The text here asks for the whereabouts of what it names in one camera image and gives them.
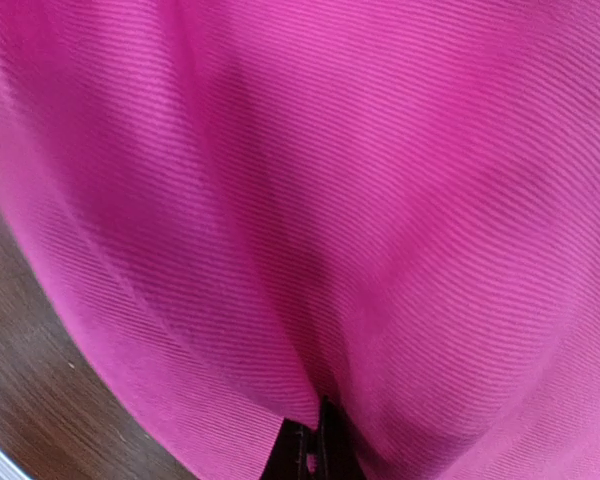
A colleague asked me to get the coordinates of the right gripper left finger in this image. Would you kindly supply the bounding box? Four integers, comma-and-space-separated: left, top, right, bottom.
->
261, 419, 320, 480

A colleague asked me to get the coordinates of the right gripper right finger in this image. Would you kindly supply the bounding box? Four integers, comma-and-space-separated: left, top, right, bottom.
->
317, 397, 365, 480

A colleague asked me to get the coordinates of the pink shirt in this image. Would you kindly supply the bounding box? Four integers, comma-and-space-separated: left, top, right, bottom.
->
0, 1, 600, 479

